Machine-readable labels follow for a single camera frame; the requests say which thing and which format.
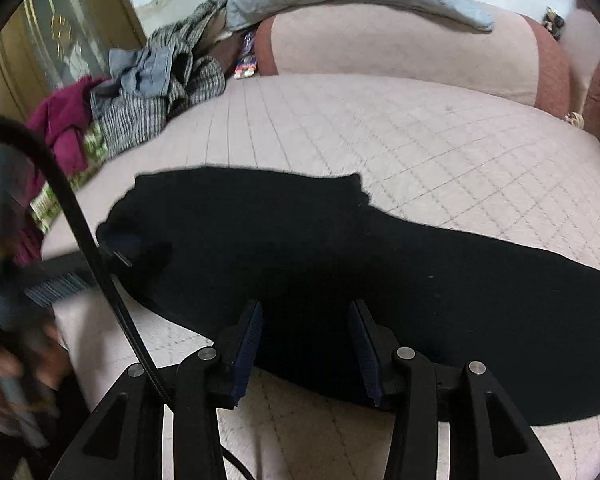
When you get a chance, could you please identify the small dark patterned object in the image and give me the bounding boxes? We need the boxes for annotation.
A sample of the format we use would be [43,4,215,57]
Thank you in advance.
[541,6,567,41]

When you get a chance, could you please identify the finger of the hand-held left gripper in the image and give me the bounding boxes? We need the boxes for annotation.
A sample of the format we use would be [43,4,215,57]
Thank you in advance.
[96,237,142,269]
[26,272,91,307]

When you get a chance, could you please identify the large pink cushion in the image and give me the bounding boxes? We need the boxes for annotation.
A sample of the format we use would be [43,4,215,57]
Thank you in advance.
[256,2,572,117]

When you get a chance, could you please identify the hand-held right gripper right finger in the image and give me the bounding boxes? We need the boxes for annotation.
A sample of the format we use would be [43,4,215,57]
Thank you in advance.
[348,301,551,480]

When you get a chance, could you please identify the black pants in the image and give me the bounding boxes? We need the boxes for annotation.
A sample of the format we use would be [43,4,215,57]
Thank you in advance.
[96,167,600,427]

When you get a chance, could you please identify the black cable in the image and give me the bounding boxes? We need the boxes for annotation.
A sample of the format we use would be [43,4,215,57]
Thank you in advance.
[0,114,261,480]

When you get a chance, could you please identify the blue-grey garment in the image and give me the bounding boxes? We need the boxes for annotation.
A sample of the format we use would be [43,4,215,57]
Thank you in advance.
[108,42,177,99]

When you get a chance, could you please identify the magenta garment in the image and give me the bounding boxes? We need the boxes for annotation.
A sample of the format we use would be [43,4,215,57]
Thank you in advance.
[14,76,112,267]

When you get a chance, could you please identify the colourful printed packet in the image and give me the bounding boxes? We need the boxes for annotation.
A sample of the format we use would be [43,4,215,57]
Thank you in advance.
[233,31,259,81]

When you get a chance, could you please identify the pink quilted bed cover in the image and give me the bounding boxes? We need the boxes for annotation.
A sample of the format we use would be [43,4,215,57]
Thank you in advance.
[40,74,600,480]

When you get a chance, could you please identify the grey striped garment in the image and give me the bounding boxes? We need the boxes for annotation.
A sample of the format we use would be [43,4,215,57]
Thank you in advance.
[89,0,229,160]

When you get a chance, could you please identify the green patterned cloth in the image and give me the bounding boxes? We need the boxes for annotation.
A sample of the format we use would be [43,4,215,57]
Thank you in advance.
[29,119,108,235]

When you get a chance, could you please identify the wooden wardrobe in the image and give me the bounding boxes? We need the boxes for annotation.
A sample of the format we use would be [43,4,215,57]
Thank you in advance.
[0,0,149,136]

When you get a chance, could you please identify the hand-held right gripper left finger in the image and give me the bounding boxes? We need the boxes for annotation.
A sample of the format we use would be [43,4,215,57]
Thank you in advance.
[50,299,265,480]

